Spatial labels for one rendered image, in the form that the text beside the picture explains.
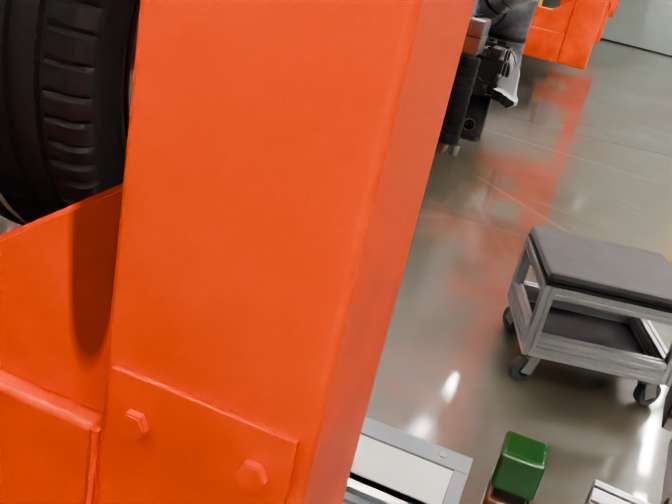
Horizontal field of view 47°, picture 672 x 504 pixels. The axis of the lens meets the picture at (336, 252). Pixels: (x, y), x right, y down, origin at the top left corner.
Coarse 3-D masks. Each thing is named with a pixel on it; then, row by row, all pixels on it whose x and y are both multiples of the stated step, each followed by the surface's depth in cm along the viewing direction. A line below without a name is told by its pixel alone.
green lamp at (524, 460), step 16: (512, 432) 69; (512, 448) 66; (528, 448) 67; (544, 448) 67; (496, 464) 67; (512, 464) 66; (528, 464) 65; (544, 464) 65; (496, 480) 67; (512, 480) 66; (528, 480) 66; (528, 496) 66
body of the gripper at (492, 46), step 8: (488, 40) 133; (496, 40) 132; (488, 48) 124; (496, 48) 124; (504, 48) 126; (512, 48) 127; (480, 56) 127; (488, 56) 124; (496, 56) 124; (504, 56) 127; (480, 64) 126; (488, 64) 125; (496, 64) 125; (504, 64) 127; (480, 72) 126; (488, 72) 125; (496, 72) 124; (504, 72) 128; (480, 80) 126; (488, 80) 126; (496, 80) 126; (472, 88) 127; (480, 88) 126; (488, 88) 126; (488, 96) 127
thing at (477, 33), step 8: (472, 16) 109; (480, 16) 111; (472, 24) 108; (480, 24) 108; (488, 24) 110; (472, 32) 108; (480, 32) 108; (472, 40) 109; (480, 40) 108; (464, 48) 109; (472, 48) 109; (480, 48) 110
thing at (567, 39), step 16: (576, 0) 419; (592, 0) 416; (544, 16) 428; (560, 16) 425; (576, 16) 421; (592, 16) 419; (544, 32) 430; (560, 32) 428; (576, 32) 424; (592, 32) 421; (528, 48) 435; (544, 48) 432; (560, 48) 430; (576, 48) 426; (576, 64) 429
